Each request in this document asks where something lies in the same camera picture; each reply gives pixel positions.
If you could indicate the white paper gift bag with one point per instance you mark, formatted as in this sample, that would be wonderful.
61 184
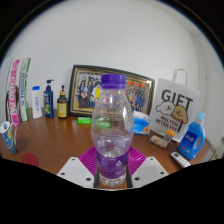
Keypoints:
175 106

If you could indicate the white radiator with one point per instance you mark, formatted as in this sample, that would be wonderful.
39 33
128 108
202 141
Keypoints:
217 153

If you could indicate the blue tissue pack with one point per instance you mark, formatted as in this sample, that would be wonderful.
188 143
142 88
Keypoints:
141 126

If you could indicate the white blue-capped lotion bottle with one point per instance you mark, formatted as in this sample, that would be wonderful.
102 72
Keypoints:
36 105

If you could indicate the clear purple-capped water bottle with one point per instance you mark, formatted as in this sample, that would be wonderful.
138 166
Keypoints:
112 133

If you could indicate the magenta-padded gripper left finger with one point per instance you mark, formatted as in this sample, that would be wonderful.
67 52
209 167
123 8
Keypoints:
75 171

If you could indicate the white remote control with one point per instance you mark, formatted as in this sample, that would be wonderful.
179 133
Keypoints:
180 159

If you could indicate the orange-topped battery pack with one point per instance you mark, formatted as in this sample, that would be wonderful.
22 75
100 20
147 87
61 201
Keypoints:
169 136

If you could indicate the small green pack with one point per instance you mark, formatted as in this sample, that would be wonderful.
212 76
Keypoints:
84 120

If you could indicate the dark blue pump bottle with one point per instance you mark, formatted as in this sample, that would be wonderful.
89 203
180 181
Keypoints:
49 103

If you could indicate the amber pump bottle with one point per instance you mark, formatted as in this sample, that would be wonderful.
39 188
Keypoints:
62 106

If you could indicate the small beige snack pack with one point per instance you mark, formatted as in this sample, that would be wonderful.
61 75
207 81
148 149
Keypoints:
157 141

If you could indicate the framed group photo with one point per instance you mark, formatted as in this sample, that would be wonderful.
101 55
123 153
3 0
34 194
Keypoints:
83 90

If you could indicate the white and blue shuttlecock tube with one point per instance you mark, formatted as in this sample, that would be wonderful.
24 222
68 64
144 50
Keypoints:
24 90

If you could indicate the blue detergent bottle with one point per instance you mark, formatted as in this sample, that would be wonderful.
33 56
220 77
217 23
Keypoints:
190 140

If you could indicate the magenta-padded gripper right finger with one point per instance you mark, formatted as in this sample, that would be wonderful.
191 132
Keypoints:
150 170

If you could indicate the flat round red coaster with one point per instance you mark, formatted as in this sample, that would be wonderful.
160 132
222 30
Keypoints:
30 160

